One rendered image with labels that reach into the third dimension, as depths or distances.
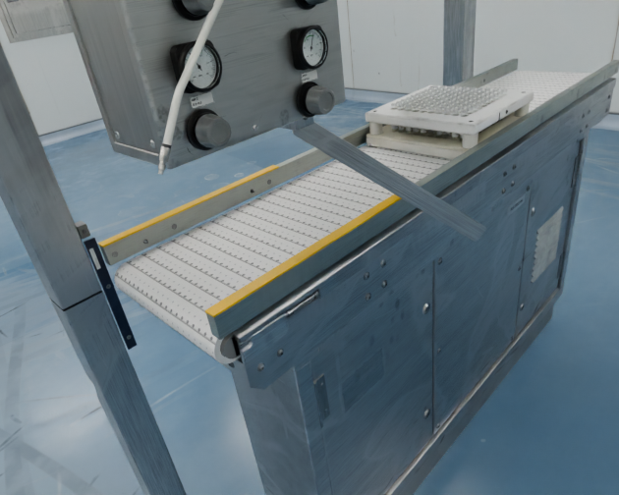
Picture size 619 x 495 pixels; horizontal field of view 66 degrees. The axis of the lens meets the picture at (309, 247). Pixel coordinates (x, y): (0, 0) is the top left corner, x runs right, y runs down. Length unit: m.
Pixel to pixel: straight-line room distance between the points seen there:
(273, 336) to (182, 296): 0.13
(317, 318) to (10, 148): 0.43
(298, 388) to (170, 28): 0.53
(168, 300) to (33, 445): 1.27
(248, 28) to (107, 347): 0.55
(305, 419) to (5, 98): 0.60
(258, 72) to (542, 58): 3.71
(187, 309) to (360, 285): 0.24
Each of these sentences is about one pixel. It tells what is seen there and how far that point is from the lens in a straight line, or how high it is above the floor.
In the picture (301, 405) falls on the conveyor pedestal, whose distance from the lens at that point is 0.78.
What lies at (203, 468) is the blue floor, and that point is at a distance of 1.53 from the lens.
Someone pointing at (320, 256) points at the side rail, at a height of 0.87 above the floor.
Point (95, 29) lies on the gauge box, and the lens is 0.44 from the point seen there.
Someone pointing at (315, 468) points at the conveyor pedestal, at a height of 0.45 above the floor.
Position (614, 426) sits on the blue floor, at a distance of 1.64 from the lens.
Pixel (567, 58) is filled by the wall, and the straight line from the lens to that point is 4.02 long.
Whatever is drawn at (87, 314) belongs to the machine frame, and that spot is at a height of 0.78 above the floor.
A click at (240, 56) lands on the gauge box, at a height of 1.12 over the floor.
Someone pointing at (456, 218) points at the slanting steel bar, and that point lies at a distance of 0.66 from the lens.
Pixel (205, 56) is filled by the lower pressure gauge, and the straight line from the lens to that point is 0.40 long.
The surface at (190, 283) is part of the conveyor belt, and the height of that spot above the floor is 0.84.
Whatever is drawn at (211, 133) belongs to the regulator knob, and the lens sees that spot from 0.40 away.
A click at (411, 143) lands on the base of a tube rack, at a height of 0.86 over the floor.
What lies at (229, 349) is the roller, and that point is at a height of 0.82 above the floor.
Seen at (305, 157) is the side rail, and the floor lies 0.87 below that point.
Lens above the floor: 1.18
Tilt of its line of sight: 30 degrees down
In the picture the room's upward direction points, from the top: 8 degrees counter-clockwise
